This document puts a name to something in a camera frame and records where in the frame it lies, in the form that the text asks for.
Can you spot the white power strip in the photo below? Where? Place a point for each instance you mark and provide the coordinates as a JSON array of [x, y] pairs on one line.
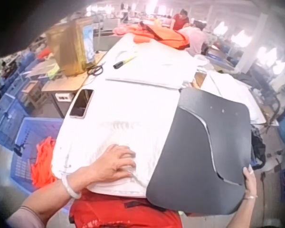
[[63, 96]]

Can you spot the wooden side table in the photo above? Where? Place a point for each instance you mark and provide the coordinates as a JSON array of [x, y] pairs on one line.
[[66, 83]]

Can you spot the heap of white fabric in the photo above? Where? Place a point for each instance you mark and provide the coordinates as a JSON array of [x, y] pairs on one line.
[[232, 95]]

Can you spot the pile of orange vests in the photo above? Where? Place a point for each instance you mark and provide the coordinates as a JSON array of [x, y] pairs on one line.
[[161, 34]]

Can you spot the smartphone with white case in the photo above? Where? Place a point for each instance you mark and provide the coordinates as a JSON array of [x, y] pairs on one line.
[[81, 103]]

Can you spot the brown cardboard box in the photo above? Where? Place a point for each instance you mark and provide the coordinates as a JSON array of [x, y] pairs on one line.
[[70, 47]]

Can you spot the wooden stool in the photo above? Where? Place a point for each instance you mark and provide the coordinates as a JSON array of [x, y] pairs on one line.
[[31, 92]]

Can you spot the row of sewing work tables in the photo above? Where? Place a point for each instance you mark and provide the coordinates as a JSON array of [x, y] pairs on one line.
[[251, 71]]

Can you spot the person's right hand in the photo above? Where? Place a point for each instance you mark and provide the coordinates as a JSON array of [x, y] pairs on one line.
[[250, 186]]

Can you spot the dark fabric bundle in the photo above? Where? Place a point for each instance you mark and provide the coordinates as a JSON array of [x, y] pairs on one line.
[[258, 149]]

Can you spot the person's left hand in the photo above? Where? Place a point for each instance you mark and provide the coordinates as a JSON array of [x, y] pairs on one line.
[[109, 167]]

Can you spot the row of blue crates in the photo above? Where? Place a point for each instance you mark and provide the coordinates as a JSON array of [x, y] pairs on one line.
[[10, 95]]

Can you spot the white fabric stack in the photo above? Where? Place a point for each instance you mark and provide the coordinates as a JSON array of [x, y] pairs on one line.
[[114, 118], [154, 64]]

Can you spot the dark grey pattern board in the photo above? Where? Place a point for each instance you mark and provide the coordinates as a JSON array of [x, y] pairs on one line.
[[192, 147]]

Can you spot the yellow and black marker pen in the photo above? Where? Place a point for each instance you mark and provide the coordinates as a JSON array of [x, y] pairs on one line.
[[124, 62]]

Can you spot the black scissors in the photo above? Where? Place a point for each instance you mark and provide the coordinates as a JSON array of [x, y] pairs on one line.
[[95, 70]]

